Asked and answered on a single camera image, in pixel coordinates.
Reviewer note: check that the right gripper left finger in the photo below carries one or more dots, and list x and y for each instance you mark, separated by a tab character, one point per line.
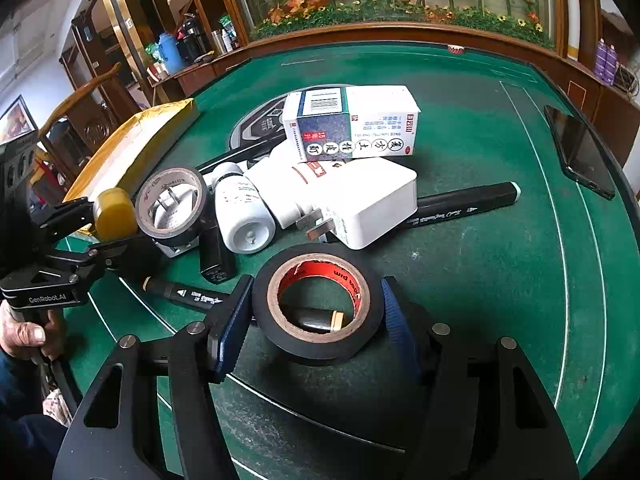
115	433

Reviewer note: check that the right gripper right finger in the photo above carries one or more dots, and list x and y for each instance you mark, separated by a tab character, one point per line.
488	415

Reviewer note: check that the black marker gold tip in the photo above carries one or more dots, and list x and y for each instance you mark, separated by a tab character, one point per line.
200	297

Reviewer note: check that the black marker pen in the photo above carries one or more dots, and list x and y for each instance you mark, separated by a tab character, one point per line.
463	203

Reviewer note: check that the black tape roll red core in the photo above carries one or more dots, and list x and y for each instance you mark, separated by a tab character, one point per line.
319	303

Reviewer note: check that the white power adapter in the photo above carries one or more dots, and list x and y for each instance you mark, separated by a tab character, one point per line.
361	201

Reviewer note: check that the blue white medicine box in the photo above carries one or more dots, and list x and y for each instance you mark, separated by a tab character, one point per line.
351	122

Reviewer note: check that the left hand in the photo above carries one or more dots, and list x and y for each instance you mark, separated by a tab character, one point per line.
22	339

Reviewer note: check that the yellow cardboard box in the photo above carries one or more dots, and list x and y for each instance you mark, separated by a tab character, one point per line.
129	155

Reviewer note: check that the wooden chair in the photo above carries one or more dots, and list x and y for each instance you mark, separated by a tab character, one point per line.
93	112

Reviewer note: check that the blue thermos jug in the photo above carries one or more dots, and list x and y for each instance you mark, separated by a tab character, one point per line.
169	52

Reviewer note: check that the table centre control panel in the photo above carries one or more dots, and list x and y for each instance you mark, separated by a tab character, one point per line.
260	122

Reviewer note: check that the black smartphone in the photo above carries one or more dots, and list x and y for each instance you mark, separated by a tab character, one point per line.
579	156

